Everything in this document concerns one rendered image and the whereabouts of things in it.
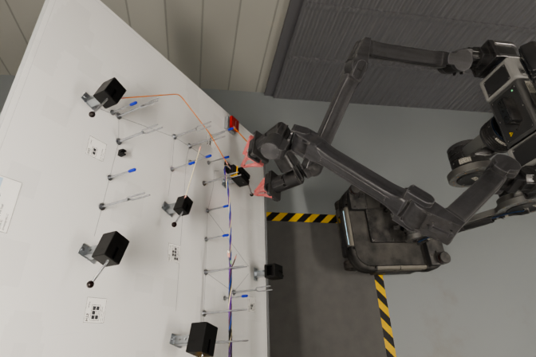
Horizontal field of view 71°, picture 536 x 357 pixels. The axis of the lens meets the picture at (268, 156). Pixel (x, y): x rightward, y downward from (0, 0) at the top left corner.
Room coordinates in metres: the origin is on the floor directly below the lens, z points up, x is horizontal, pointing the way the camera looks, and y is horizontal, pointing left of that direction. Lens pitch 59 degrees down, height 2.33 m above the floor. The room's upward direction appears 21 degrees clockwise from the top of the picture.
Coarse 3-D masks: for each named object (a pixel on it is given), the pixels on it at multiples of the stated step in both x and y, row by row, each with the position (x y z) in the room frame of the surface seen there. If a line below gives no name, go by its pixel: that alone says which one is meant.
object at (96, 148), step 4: (92, 136) 0.36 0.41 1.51; (92, 140) 0.35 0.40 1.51; (96, 140) 0.36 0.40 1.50; (88, 144) 0.34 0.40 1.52; (92, 144) 0.34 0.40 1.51; (96, 144) 0.35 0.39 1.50; (100, 144) 0.36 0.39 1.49; (104, 144) 0.37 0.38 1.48; (88, 148) 0.33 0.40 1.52; (92, 148) 0.33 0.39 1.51; (96, 148) 0.34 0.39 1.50; (100, 148) 0.35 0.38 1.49; (104, 148) 0.36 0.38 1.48; (88, 152) 0.32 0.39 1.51; (92, 152) 0.33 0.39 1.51; (96, 152) 0.33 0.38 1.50; (100, 152) 0.34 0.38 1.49; (104, 152) 0.35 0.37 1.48; (92, 156) 0.32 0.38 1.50; (96, 156) 0.32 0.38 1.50; (100, 156) 0.33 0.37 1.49; (100, 160) 0.32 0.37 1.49
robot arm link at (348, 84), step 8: (360, 64) 0.98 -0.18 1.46; (344, 72) 1.01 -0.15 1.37; (352, 72) 0.96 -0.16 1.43; (360, 72) 0.96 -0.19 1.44; (344, 80) 0.94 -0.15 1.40; (352, 80) 0.95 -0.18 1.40; (360, 80) 0.96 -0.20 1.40; (344, 88) 0.92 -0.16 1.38; (352, 88) 0.93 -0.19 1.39; (336, 96) 0.90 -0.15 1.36; (344, 96) 0.90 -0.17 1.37; (336, 104) 0.87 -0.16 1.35; (344, 104) 0.88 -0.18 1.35; (328, 112) 0.85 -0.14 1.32; (336, 112) 0.85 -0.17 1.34; (344, 112) 0.86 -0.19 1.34; (328, 120) 0.82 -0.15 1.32; (336, 120) 0.83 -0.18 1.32; (320, 128) 0.80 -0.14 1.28; (328, 128) 0.80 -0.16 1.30; (336, 128) 0.81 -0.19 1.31; (320, 136) 0.77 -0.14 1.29; (328, 136) 0.78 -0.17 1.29; (304, 160) 0.71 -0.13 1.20; (304, 168) 0.67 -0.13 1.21; (320, 168) 0.68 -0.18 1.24
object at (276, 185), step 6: (270, 174) 0.64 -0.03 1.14; (276, 174) 0.66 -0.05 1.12; (282, 174) 0.64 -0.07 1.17; (270, 180) 0.61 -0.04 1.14; (276, 180) 0.61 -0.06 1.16; (282, 180) 0.61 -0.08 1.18; (270, 186) 0.59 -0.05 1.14; (276, 186) 0.59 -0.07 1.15; (282, 186) 0.60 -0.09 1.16; (270, 192) 0.57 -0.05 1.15; (276, 192) 0.59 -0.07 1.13; (276, 198) 0.56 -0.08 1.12
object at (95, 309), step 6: (90, 300) 0.04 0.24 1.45; (96, 300) 0.05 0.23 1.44; (102, 300) 0.05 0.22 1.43; (90, 306) 0.03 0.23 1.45; (96, 306) 0.04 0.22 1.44; (102, 306) 0.04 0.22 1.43; (90, 312) 0.02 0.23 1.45; (96, 312) 0.03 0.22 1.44; (102, 312) 0.03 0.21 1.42; (84, 318) 0.01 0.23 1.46; (90, 318) 0.01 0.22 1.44; (96, 318) 0.02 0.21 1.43; (102, 318) 0.02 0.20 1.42
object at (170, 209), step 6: (180, 198) 0.36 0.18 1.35; (186, 198) 0.36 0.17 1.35; (168, 204) 0.34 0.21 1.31; (174, 204) 0.34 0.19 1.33; (180, 204) 0.34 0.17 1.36; (186, 204) 0.34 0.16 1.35; (168, 210) 0.32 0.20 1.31; (174, 210) 0.32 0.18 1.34; (180, 210) 0.32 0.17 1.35; (186, 210) 0.33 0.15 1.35; (180, 216) 0.31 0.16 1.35; (174, 222) 0.29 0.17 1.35
